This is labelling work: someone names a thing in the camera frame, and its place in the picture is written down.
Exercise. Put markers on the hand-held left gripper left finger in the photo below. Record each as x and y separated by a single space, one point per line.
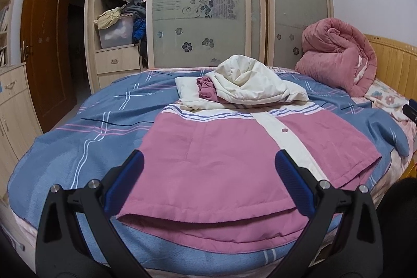
125 180

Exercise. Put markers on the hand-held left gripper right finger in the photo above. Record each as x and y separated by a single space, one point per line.
295 180

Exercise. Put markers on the pink and white hooded jacket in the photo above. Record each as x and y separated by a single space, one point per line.
211 160

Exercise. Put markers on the grey clothes pile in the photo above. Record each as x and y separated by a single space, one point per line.
135 9

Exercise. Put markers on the floral pillow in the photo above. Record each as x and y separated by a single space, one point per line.
384 99

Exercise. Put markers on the wooden headboard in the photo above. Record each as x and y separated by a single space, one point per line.
397 69

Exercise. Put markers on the blue plaid bedsheet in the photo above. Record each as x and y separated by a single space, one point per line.
81 147

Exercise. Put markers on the pink quilt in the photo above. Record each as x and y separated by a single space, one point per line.
332 53

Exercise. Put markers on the wardrobe drawer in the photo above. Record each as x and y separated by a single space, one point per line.
119 79
117 59

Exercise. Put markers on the cream low cabinet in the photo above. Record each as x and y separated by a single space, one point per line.
14 108

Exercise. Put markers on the clear plastic storage box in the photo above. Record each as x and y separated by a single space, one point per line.
115 35

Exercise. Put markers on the brown wooden door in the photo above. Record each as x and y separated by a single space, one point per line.
45 53

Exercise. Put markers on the blue cloth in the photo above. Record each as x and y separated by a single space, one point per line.
139 30

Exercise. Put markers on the pale yellow cloth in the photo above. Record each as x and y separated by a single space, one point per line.
109 17

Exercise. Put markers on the cream wardrobe with glass doors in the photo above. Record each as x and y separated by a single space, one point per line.
208 37

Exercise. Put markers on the cream bookshelf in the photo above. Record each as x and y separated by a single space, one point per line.
6 11

